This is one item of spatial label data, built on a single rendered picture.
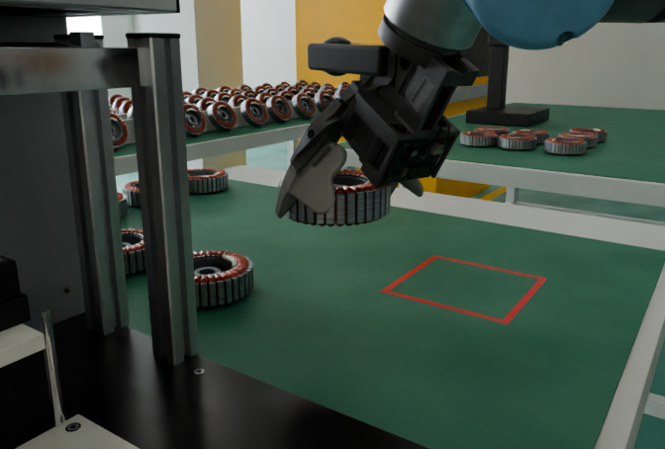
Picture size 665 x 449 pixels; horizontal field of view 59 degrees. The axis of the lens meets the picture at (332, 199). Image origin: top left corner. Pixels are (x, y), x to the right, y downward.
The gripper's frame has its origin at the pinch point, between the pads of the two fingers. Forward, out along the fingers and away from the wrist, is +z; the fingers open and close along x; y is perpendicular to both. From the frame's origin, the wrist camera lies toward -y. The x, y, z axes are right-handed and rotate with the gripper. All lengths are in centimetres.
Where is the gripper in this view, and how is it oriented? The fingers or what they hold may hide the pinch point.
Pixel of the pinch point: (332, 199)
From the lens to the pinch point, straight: 59.7
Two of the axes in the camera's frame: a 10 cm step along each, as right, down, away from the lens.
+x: 8.1, -1.3, 5.8
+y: 5.0, 6.7, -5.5
